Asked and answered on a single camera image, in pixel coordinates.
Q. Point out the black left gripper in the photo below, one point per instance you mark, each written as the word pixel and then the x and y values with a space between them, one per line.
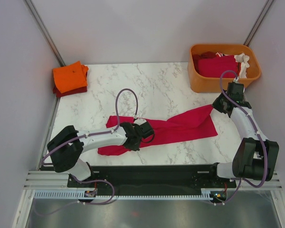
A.
pixel 135 148

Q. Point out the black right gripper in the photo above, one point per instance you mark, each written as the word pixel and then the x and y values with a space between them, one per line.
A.
pixel 215 104

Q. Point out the crimson pink t-shirt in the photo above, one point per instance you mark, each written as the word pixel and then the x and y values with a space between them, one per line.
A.
pixel 190 125

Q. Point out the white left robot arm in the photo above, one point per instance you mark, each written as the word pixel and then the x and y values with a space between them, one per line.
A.
pixel 67 146

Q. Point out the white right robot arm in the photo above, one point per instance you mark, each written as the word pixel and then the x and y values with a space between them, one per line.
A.
pixel 256 156

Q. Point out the crimson t-shirt in basket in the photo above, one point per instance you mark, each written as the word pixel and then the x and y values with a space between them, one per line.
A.
pixel 214 67

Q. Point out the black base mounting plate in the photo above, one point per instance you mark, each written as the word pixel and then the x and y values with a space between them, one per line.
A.
pixel 153 180

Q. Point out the white t-shirt red print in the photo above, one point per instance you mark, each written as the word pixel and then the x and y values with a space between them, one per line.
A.
pixel 241 65

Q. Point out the dark red garment in basket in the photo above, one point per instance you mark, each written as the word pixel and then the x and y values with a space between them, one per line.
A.
pixel 205 55

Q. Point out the folded orange t-shirt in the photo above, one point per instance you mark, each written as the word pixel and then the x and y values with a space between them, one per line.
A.
pixel 75 66

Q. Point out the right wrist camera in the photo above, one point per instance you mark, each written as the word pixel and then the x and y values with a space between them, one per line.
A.
pixel 235 91

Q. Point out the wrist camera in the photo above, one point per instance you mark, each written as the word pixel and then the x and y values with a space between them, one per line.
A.
pixel 235 91
pixel 143 128

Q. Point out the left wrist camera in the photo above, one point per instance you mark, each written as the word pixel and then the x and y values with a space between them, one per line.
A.
pixel 143 128

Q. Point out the right aluminium corner post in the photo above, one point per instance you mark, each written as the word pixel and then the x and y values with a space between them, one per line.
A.
pixel 260 19

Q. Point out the aluminium corner post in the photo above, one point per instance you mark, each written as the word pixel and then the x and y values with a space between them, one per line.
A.
pixel 44 31
pixel 260 19

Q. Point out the aluminium extrusion rail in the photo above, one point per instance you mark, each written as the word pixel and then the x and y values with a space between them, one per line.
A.
pixel 50 180

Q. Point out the left aluminium corner post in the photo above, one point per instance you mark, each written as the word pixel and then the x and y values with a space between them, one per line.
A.
pixel 44 31

